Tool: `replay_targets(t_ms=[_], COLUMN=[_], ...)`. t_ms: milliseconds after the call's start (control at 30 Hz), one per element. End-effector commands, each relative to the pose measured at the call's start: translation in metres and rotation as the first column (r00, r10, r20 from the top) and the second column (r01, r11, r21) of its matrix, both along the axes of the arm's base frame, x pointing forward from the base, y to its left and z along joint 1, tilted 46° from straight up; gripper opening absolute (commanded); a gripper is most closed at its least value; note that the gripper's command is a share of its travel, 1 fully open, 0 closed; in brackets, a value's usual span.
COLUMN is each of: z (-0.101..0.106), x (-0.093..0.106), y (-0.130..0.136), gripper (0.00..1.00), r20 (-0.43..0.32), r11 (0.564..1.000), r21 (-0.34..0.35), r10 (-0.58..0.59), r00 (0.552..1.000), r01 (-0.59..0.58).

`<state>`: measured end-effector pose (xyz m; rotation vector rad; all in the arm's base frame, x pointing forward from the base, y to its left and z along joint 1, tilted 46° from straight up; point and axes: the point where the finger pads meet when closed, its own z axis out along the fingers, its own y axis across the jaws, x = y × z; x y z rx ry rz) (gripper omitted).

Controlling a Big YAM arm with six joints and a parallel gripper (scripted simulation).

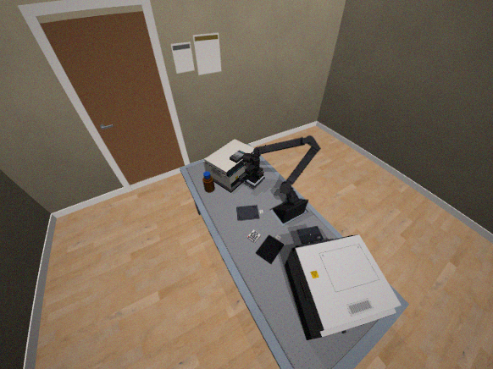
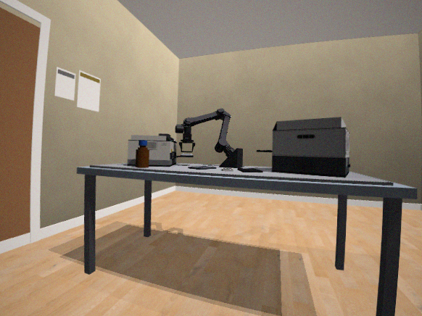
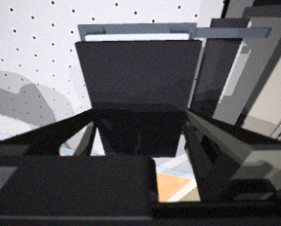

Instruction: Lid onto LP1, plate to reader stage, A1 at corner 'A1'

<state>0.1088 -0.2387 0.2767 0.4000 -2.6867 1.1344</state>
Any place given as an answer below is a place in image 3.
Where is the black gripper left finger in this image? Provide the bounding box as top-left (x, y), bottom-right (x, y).
top-left (0, 108), bottom-right (98, 155)

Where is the light grey perforated base plate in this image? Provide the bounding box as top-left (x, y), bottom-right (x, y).
top-left (0, 0), bottom-right (225, 136)

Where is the white multi-well plate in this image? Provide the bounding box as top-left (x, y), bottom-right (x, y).
top-left (85, 33), bottom-right (189, 41)

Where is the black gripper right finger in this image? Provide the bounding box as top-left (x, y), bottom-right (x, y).
top-left (182, 108), bottom-right (281, 201)

